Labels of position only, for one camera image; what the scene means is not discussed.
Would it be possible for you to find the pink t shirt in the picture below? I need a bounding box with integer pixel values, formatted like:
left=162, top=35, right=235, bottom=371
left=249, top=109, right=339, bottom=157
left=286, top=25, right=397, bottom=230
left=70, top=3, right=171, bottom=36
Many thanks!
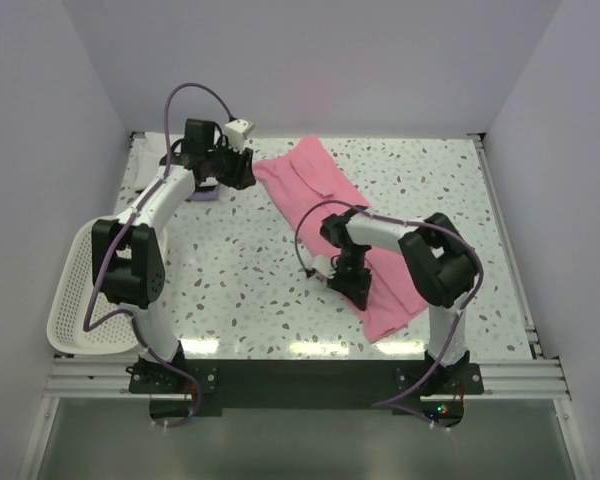
left=253, top=136, right=427, bottom=343

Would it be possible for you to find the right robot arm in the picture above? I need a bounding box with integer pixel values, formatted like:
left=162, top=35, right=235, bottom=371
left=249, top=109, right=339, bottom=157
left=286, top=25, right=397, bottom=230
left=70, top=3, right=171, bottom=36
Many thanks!
left=311, top=206, right=484, bottom=368

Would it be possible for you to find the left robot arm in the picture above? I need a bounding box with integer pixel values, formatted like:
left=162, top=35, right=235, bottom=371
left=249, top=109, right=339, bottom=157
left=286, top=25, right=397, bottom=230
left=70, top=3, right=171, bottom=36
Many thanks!
left=83, top=119, right=256, bottom=363

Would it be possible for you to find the folded purple t shirt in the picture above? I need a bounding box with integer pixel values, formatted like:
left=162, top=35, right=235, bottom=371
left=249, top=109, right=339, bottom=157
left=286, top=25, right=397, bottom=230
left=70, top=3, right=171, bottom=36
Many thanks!
left=187, top=186, right=220, bottom=202

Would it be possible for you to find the folded white t shirt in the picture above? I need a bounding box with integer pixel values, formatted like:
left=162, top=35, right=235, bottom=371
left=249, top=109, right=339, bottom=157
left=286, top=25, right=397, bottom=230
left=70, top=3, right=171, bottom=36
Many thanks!
left=133, top=132, right=166, bottom=192

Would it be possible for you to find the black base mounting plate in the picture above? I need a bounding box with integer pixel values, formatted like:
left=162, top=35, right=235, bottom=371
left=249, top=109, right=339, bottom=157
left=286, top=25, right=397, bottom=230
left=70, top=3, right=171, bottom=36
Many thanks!
left=126, top=358, right=485, bottom=426

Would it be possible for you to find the white perforated plastic basket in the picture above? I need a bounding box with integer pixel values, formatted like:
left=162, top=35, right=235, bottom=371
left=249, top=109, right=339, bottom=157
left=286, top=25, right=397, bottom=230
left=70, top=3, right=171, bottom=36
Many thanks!
left=46, top=215, right=169, bottom=357

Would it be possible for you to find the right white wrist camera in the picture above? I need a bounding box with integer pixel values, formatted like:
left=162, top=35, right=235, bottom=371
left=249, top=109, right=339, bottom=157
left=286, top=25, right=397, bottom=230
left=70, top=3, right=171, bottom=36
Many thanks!
left=306, top=255, right=336, bottom=279

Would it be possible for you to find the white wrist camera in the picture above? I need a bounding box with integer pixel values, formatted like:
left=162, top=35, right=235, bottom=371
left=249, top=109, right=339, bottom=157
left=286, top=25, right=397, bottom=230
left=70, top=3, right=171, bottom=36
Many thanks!
left=223, top=119, right=255, bottom=153
left=306, top=255, right=336, bottom=279

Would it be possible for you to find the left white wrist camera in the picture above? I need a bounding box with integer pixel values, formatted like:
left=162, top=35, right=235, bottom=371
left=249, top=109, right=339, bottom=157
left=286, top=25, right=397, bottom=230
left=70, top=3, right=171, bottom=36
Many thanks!
left=223, top=119, right=255, bottom=153

